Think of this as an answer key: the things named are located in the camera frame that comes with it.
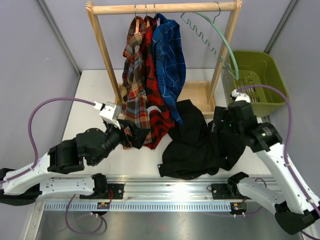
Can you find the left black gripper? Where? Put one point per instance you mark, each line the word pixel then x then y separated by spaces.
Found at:
pixel 139 134

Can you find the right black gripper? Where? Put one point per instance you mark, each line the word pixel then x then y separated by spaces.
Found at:
pixel 222 113

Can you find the blue plaid shirt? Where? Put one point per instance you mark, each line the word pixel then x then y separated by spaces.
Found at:
pixel 169 63

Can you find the mint green hanger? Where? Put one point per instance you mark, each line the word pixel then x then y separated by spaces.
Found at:
pixel 225 40

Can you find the lilac hanger of blue shirt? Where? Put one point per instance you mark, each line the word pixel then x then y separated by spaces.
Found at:
pixel 158 20

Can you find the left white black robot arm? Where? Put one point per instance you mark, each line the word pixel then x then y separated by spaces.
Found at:
pixel 48 178

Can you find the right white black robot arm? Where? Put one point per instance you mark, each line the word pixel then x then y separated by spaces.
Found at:
pixel 295 207

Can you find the brown plaid shirt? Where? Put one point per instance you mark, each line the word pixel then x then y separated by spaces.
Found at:
pixel 133 77

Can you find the red black plaid shirt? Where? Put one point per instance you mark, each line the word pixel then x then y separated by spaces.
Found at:
pixel 160 119

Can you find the wooden hanger of brown shirt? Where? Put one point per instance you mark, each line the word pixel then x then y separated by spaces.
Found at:
pixel 137 21

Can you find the wooden hanger of red shirt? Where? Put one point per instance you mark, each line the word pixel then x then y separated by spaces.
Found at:
pixel 147 21

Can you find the wooden clothes rack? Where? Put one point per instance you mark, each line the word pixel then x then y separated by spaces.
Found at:
pixel 201 93

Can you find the green plastic basket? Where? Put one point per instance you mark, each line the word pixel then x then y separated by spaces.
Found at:
pixel 255 68

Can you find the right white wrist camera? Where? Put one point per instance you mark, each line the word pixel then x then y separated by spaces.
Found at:
pixel 239 96

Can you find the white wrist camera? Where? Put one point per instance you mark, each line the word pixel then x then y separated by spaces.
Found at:
pixel 109 113
pixel 239 96

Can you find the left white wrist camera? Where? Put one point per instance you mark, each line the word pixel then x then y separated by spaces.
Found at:
pixel 109 113

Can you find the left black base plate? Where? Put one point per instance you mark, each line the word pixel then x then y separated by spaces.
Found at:
pixel 113 190

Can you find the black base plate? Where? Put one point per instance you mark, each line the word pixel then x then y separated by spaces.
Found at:
pixel 224 191
pixel 113 190

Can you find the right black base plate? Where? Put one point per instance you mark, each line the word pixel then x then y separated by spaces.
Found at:
pixel 224 191

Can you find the aluminium mounting rail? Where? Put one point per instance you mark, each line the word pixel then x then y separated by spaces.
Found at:
pixel 149 195

